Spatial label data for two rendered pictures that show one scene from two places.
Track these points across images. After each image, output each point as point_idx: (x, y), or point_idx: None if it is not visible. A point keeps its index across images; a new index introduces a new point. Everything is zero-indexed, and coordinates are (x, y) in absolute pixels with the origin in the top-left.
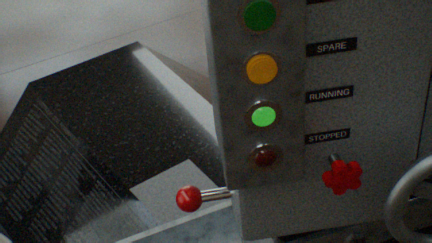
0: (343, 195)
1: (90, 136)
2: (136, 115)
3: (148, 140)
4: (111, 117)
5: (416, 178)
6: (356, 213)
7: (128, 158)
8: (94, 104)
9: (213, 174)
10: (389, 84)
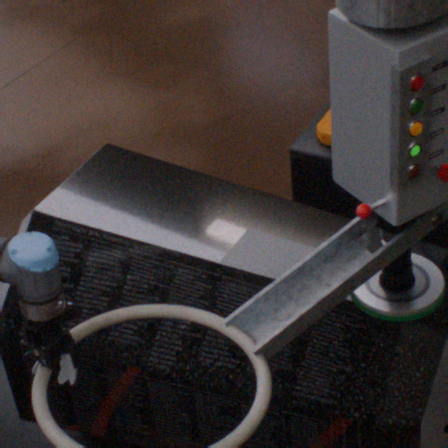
0: (440, 185)
1: (145, 236)
2: (171, 208)
3: (201, 224)
4: (149, 216)
5: None
6: (445, 195)
7: (197, 242)
8: (122, 210)
9: (277, 232)
10: None
